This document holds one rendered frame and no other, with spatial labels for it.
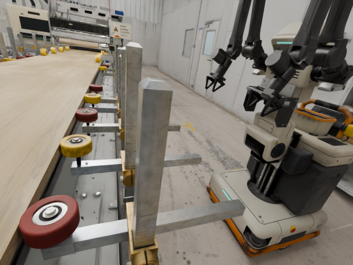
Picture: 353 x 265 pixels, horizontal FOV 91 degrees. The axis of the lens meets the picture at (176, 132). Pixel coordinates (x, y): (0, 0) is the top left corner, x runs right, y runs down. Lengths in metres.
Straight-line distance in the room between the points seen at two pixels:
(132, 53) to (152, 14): 11.20
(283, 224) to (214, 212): 0.99
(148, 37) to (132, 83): 11.07
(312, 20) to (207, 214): 0.71
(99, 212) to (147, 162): 0.52
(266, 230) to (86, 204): 1.02
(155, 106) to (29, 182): 0.33
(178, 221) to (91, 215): 0.39
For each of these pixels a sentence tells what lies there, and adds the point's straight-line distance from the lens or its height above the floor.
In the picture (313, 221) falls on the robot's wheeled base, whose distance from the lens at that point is 1.63.
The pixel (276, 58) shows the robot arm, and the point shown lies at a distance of 0.75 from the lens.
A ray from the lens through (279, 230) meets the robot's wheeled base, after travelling 1.40.
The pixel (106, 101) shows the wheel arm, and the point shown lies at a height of 0.81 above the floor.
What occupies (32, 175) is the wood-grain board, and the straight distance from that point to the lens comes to 0.48.
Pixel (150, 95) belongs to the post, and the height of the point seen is 1.12.
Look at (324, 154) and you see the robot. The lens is 1.30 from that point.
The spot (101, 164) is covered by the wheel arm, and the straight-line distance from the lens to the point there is 0.60.
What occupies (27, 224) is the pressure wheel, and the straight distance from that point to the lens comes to 0.38.
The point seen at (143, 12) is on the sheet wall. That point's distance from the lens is 11.56.
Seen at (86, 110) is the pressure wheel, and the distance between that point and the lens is 0.80.
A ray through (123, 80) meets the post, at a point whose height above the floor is 1.05.
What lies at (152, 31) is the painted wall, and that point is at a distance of 11.56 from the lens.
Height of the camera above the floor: 1.17
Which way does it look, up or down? 25 degrees down
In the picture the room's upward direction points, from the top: 8 degrees clockwise
